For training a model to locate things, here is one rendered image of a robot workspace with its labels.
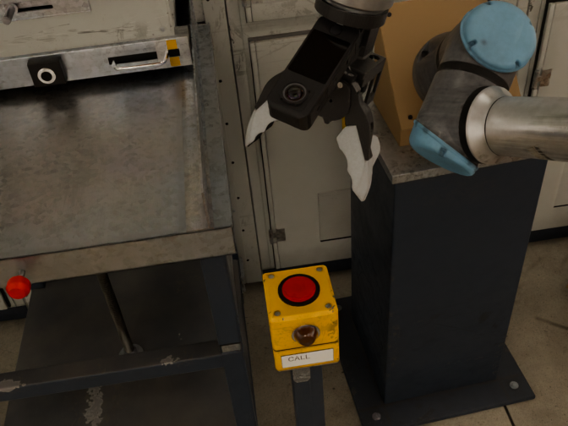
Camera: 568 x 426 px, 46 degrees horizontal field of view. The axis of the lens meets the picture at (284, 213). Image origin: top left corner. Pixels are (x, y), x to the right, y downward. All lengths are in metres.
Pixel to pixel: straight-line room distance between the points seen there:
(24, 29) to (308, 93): 0.81
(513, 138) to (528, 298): 1.12
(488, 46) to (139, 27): 0.64
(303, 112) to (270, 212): 1.23
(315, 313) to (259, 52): 0.90
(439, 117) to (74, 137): 0.62
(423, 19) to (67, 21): 0.65
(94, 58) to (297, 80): 0.76
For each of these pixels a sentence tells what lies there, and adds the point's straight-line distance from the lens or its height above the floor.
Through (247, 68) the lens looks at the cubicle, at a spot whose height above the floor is 0.72.
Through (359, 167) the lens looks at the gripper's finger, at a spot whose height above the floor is 1.06.
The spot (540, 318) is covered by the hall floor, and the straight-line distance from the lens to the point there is 2.00.
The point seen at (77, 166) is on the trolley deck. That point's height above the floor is 0.85.
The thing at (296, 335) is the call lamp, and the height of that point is 0.88.
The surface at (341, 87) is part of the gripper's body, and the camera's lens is 0.67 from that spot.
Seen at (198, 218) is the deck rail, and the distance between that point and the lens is 0.98.
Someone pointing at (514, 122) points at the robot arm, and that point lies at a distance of 0.96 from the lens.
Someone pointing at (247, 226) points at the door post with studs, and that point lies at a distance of 1.88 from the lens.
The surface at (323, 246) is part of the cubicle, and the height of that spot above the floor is 0.13.
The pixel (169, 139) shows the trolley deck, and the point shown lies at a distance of 1.16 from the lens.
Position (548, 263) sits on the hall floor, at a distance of 2.16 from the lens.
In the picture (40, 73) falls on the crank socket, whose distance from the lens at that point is 1.33.
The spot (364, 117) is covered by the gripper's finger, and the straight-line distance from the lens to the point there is 0.68.
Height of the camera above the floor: 1.48
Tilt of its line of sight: 41 degrees down
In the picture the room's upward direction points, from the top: 5 degrees counter-clockwise
